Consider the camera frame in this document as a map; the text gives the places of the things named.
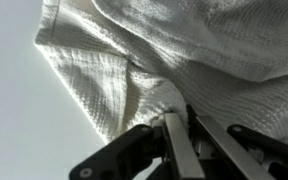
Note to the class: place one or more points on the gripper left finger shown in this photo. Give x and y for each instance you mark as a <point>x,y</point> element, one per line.
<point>184,153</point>

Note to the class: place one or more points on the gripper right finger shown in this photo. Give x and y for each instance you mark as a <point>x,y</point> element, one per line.
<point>230,153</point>

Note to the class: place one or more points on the white waffle towel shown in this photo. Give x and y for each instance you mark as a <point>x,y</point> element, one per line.
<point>184,50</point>

